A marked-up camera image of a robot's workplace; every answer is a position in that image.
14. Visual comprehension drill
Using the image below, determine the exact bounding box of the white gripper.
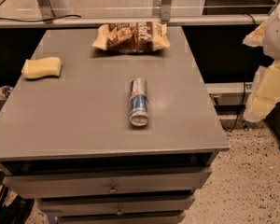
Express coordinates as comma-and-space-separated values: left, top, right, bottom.
243, 3, 280, 122

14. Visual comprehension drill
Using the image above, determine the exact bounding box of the yellow sponge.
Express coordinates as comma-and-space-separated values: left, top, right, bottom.
21, 57, 62, 79

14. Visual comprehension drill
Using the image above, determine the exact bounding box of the blue silver drink can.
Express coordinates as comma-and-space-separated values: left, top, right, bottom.
129, 78, 148, 127

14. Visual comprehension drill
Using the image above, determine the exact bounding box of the brown chip bag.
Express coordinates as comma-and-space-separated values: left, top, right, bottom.
92, 21, 171, 54

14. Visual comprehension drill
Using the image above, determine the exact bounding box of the bottom drawer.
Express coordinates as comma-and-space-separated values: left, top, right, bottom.
58, 211, 186, 224

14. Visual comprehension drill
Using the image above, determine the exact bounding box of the top drawer with knob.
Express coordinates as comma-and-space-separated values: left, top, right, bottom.
3, 167, 212, 199

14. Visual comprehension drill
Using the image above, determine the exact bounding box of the drawer with knob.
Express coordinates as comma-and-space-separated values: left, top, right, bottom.
3, 167, 212, 199
39, 194, 194, 217

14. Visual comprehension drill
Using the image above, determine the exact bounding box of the grey drawer cabinet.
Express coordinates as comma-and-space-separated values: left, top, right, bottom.
0, 26, 231, 224

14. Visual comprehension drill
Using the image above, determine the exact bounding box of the middle drawer with knob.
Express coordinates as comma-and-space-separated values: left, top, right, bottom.
39, 194, 194, 217

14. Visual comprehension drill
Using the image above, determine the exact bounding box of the black cable on right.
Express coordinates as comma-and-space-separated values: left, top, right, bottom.
222, 13, 257, 133

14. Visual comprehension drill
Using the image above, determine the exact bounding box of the black cable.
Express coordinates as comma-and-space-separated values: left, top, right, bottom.
0, 14, 82, 23
222, 13, 257, 133

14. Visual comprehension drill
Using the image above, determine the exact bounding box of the metal frame rail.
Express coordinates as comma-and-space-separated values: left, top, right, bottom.
0, 0, 280, 28

